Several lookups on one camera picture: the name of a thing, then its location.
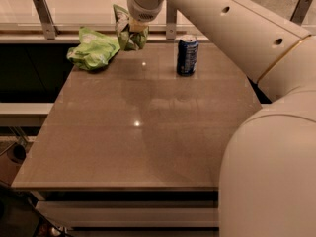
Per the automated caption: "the middle metal railing bracket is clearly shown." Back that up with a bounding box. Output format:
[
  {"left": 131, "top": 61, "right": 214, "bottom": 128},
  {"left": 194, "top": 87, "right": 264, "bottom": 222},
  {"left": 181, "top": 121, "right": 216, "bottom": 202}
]
[{"left": 166, "top": 2, "right": 177, "bottom": 40}]

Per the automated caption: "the blue soda can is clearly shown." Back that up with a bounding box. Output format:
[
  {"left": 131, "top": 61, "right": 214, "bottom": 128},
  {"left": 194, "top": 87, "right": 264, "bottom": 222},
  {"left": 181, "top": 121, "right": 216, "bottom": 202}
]
[{"left": 177, "top": 35, "right": 198, "bottom": 76}]

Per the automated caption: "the metal railing bracket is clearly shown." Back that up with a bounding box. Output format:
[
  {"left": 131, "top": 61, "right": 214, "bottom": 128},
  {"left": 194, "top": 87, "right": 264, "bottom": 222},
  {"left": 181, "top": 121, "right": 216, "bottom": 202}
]
[
  {"left": 166, "top": 2, "right": 177, "bottom": 40},
  {"left": 33, "top": 0, "right": 58, "bottom": 40},
  {"left": 290, "top": 0, "right": 313, "bottom": 25}
]

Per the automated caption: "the right metal railing bracket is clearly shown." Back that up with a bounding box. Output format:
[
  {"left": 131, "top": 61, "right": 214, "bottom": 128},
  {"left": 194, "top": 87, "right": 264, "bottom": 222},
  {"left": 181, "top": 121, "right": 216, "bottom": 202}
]
[{"left": 290, "top": 0, "right": 313, "bottom": 25}]

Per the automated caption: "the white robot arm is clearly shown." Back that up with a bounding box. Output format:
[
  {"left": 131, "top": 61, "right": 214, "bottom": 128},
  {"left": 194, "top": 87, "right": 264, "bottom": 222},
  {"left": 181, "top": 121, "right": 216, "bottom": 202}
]
[{"left": 127, "top": 0, "right": 316, "bottom": 237}]

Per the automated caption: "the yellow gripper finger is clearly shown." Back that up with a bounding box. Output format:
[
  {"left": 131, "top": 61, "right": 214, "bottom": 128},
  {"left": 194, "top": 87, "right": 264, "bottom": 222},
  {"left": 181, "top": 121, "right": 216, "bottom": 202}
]
[{"left": 129, "top": 17, "right": 148, "bottom": 33}]

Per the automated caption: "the green jalapeno chip bag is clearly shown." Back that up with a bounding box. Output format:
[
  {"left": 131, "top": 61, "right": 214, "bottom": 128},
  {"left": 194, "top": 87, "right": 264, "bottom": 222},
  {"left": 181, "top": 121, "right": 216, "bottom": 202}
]
[{"left": 113, "top": 5, "right": 149, "bottom": 51}]

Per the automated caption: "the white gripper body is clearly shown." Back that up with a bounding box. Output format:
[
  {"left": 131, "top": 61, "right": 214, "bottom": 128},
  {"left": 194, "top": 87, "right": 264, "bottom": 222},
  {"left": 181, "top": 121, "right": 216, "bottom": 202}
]
[{"left": 127, "top": 0, "right": 164, "bottom": 22}]

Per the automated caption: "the green rice chip bag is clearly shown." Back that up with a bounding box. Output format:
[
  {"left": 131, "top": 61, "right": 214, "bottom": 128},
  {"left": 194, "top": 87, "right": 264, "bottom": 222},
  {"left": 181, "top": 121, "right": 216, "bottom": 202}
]
[{"left": 66, "top": 27, "right": 120, "bottom": 71}]

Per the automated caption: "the left metal railing bracket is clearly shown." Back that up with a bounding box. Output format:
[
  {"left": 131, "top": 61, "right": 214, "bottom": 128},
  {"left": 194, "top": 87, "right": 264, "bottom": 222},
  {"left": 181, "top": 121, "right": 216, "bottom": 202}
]
[{"left": 33, "top": 0, "right": 58, "bottom": 40}]

